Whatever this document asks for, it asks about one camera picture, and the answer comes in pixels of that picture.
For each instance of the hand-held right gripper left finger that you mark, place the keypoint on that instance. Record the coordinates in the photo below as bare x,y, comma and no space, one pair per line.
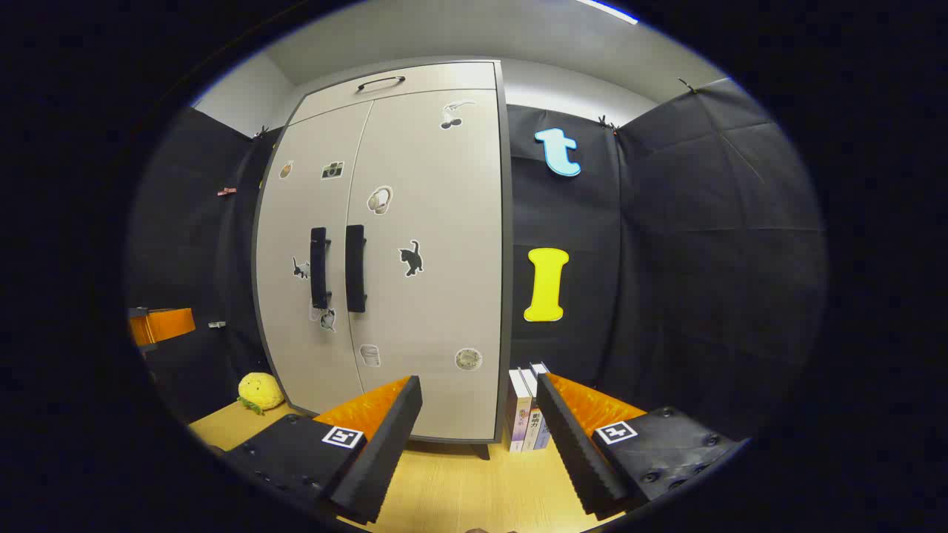
385,451

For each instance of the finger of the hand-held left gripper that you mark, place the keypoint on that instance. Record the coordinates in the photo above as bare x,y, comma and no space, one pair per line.
167,324

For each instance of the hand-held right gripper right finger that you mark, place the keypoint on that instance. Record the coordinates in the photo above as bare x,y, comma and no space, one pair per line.
574,451

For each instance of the grey cabinet door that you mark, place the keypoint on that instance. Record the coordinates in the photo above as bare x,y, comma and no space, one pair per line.
444,259
296,222

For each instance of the grey double-door shoe cabinet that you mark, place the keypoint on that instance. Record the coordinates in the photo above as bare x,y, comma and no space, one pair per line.
444,78

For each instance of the blue and white upright book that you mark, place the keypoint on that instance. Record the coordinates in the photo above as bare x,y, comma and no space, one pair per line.
544,438

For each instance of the yellow plush toy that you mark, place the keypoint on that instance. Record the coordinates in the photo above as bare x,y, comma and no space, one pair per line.
261,390

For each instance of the black backdrop cloth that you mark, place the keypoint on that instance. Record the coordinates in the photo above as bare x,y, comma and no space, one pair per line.
703,259

